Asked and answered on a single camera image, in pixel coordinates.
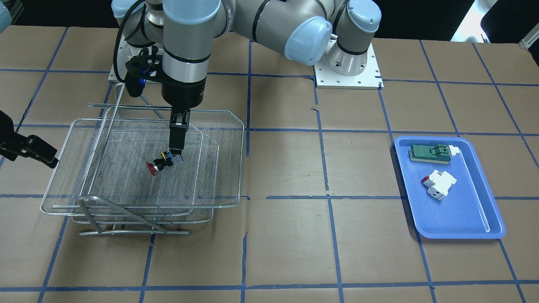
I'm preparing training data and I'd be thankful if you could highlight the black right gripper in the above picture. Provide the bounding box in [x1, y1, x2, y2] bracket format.
[0, 111, 59, 169]

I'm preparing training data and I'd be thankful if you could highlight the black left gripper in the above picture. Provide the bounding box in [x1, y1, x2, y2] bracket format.
[161, 77, 206, 155]

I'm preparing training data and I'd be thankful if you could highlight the red emergency stop button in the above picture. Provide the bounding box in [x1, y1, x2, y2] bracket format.
[146, 150, 184, 176]

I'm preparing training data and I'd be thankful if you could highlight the silver mesh top tray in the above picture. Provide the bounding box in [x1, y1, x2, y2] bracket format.
[41, 106, 244, 216]

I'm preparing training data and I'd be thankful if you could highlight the silver mesh tray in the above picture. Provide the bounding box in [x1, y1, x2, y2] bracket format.
[73, 136, 221, 228]
[73, 109, 215, 222]
[41, 106, 244, 216]

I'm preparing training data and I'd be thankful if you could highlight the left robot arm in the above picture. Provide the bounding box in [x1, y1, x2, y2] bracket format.
[111, 0, 382, 157]

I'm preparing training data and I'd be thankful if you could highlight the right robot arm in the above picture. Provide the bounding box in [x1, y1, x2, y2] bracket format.
[0, 111, 59, 169]

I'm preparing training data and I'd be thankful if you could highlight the silver mesh bottom tray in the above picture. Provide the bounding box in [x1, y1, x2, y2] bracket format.
[73, 136, 221, 228]

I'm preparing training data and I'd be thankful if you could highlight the silver mesh middle tray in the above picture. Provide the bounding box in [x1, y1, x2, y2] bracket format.
[73, 109, 215, 222]

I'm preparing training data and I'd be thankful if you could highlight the green terminal block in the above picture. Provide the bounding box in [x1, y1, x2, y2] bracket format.
[409, 144, 461, 164]

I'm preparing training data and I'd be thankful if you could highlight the white circuit breaker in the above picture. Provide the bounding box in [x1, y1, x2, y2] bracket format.
[421, 170, 457, 201]

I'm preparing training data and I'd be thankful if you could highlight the blue plastic tray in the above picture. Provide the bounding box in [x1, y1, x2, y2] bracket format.
[394, 136, 506, 239]

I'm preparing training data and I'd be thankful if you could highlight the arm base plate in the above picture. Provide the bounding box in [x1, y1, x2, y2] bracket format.
[108, 35, 142, 83]
[313, 40, 384, 90]

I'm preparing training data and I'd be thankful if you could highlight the silver wire shelf frame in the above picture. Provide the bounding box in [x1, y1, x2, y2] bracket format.
[76, 85, 197, 235]

